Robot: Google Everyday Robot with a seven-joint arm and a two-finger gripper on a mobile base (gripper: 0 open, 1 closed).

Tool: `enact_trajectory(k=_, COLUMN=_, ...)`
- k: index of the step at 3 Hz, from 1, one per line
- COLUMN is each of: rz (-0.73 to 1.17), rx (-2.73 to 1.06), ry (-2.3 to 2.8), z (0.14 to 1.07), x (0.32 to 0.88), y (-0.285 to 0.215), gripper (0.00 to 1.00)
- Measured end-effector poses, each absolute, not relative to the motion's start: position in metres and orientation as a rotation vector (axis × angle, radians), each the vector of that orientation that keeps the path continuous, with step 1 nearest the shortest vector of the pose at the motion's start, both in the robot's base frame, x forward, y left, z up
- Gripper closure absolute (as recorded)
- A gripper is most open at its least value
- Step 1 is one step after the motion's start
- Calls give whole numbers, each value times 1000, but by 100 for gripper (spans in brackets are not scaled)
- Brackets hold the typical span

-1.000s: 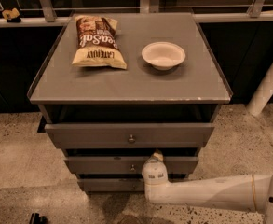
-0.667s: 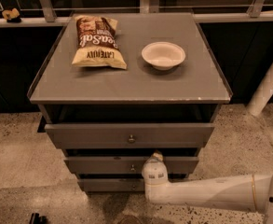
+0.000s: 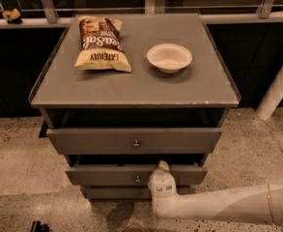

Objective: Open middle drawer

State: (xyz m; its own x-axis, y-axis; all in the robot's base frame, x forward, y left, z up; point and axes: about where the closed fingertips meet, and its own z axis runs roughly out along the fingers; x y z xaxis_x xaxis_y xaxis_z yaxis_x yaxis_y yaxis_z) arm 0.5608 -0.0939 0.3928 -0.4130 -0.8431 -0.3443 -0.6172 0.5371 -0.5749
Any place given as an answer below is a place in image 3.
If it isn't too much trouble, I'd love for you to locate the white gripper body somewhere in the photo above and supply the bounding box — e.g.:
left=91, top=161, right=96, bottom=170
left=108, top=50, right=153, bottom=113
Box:
left=148, top=168, right=177, bottom=198

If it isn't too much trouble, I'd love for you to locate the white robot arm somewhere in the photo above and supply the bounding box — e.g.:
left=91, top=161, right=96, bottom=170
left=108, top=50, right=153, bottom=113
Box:
left=148, top=160, right=283, bottom=232

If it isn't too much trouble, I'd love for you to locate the grey top drawer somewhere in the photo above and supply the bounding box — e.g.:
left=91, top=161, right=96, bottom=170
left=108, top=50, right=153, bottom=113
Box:
left=46, top=128, right=222, bottom=155

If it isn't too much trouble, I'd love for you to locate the grey drawer cabinet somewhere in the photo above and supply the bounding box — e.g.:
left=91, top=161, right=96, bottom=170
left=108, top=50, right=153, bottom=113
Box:
left=28, top=13, right=242, bottom=201

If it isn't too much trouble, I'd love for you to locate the white paper bowl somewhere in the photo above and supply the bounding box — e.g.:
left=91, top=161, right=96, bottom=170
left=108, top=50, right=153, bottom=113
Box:
left=147, top=43, right=192, bottom=73

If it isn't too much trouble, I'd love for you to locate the sea salt chips bag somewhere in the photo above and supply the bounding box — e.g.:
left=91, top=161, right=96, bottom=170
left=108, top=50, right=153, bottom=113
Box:
left=74, top=15, right=131, bottom=73

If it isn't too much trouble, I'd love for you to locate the black object on floor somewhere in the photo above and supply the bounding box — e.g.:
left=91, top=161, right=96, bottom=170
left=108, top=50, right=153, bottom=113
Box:
left=30, top=220, right=49, bottom=232

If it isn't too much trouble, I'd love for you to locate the white diagonal pole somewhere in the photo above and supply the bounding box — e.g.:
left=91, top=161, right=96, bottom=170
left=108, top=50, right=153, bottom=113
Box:
left=255, top=65, right=283, bottom=121

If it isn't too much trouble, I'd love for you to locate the yellow object on ledge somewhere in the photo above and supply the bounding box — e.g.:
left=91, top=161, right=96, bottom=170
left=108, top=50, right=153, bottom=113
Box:
left=2, top=8, right=22, bottom=24

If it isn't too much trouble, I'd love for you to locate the metal railing frame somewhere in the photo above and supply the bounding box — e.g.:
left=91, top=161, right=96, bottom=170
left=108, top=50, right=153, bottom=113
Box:
left=0, top=0, right=283, bottom=29

